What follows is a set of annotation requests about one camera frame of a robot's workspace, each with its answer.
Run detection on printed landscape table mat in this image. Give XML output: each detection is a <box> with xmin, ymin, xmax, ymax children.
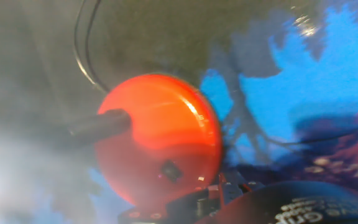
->
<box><xmin>0</xmin><ymin>0</ymin><xmax>358</xmax><ymax>224</ymax></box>

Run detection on red desk lamp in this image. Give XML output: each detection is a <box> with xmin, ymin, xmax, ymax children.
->
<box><xmin>68</xmin><ymin>73</ymin><xmax>224</xmax><ymax>208</ymax></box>

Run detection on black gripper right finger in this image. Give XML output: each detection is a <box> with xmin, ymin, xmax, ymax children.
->
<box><xmin>206</xmin><ymin>177</ymin><xmax>262</xmax><ymax>218</ymax></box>

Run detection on black lamp power cable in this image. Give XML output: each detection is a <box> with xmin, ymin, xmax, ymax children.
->
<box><xmin>73</xmin><ymin>0</ymin><xmax>111</xmax><ymax>95</ymax></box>

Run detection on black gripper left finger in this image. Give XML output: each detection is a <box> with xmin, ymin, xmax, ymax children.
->
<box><xmin>117</xmin><ymin>186</ymin><xmax>209</xmax><ymax>224</ymax></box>

